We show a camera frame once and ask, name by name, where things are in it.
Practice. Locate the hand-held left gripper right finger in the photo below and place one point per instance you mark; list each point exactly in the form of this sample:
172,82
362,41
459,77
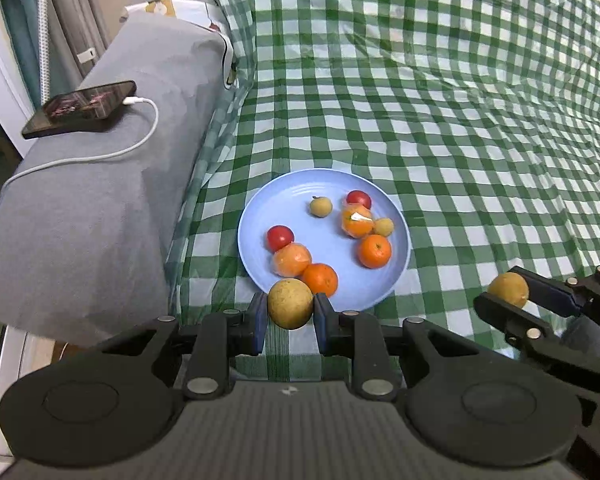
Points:
324,322

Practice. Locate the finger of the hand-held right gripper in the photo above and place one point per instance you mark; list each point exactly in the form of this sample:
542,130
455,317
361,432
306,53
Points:
500,312
550,290

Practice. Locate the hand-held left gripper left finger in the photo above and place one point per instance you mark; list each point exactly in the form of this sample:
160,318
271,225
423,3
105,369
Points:
256,325

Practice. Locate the tan longan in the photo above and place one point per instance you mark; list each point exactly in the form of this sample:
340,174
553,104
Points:
384,226
290,304
320,205
508,290

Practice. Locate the bare orange mandarin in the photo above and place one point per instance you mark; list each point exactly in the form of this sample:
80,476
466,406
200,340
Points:
374,251
320,279

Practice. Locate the plastic-wrapped orange mandarin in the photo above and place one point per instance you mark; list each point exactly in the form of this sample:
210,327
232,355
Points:
357,221
291,261

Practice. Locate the light blue plate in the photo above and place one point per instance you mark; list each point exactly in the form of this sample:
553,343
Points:
325,240

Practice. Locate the red tomato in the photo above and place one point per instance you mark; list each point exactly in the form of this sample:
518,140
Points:
359,199
280,238

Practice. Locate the grey fabric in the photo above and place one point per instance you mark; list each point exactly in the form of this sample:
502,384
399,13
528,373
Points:
587,332

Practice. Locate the grey pillow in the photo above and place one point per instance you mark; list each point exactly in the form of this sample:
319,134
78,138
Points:
110,185

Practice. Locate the green checkered cloth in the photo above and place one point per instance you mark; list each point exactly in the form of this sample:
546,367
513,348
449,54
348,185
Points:
405,85

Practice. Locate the black smartphone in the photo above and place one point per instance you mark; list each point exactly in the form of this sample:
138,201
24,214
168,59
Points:
79,108

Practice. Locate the white patterned pillow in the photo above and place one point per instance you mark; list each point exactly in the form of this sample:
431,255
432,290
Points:
180,10

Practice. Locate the white ribbed pole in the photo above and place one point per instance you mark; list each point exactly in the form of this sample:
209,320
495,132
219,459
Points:
43,35

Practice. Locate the grey curtain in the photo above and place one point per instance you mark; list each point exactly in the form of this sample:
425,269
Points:
75,10

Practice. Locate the teal curtain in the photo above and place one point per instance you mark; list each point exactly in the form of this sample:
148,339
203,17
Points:
17,20

